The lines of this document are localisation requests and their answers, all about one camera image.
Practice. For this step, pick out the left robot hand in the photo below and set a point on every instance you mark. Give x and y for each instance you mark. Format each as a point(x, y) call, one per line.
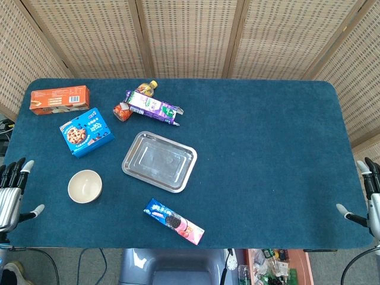
point(9, 196)

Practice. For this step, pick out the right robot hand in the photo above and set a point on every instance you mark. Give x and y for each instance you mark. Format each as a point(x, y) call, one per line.
point(373, 205)

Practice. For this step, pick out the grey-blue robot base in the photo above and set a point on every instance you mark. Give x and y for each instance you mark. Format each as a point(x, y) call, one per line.
point(172, 267)

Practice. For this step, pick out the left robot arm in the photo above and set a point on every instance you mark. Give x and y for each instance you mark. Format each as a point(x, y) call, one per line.
point(2, 255)

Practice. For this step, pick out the cream ceramic bowl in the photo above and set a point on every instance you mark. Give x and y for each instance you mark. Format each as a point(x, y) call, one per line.
point(85, 186)

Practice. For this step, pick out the rectangular stainless steel tray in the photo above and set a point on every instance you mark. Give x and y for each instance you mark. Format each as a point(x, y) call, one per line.
point(159, 161)

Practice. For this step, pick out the white shoe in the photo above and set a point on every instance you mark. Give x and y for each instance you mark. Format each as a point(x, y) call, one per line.
point(16, 271)

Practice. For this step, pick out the blue chocolate chip cookie box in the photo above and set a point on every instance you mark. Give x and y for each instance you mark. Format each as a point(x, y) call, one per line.
point(86, 132)

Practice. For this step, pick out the orange snack box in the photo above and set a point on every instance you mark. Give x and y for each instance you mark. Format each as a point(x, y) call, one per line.
point(59, 99)

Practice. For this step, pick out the pink bin of clutter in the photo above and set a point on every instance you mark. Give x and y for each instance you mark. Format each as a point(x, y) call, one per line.
point(276, 267)

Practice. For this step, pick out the blue carpet table cover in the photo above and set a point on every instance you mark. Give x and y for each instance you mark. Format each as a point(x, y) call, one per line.
point(237, 166)

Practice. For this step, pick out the clear plastic water bottle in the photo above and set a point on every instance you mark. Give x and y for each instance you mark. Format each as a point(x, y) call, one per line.
point(244, 274)

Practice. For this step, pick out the orange juice bottle yellow cap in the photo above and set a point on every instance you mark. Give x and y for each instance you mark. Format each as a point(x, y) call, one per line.
point(130, 105)

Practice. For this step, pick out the blue pink Oreo cookie box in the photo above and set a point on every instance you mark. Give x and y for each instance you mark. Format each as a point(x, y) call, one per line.
point(174, 221)

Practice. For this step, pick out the purple open carton box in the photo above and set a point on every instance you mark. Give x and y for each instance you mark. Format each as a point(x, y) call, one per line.
point(154, 107)

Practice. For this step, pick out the woven bamboo folding screen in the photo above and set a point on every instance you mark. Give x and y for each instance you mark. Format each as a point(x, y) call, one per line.
point(190, 38)

